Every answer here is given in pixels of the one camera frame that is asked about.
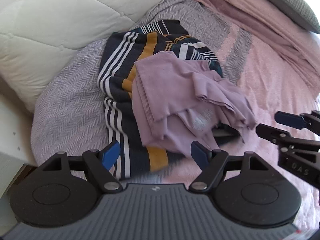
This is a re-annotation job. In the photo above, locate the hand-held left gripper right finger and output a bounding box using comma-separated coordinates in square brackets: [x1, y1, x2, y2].
[188, 141, 266, 193]

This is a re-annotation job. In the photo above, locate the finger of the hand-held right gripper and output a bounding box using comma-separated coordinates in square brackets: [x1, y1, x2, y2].
[274, 110, 320, 133]
[256, 123, 320, 155]

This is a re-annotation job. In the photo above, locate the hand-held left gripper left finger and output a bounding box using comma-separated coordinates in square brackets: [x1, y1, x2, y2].
[56, 141, 123, 194]

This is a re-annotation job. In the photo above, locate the lilac garment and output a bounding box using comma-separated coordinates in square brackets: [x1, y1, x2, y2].
[132, 51, 256, 158]

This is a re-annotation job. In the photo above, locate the pink grey patterned bedspread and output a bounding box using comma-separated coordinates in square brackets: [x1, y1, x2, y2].
[30, 0, 320, 233]

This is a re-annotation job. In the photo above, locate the navy striped garment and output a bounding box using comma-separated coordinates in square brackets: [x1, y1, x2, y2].
[97, 19, 224, 180]

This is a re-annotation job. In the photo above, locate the folded pink sheet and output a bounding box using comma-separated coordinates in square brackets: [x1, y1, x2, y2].
[184, 0, 320, 98]

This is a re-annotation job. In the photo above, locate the white furniture panel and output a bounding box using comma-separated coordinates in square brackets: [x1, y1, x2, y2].
[0, 76, 38, 205]

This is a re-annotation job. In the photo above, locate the white quilted duvet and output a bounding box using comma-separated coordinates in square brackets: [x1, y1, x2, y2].
[0, 0, 204, 113]

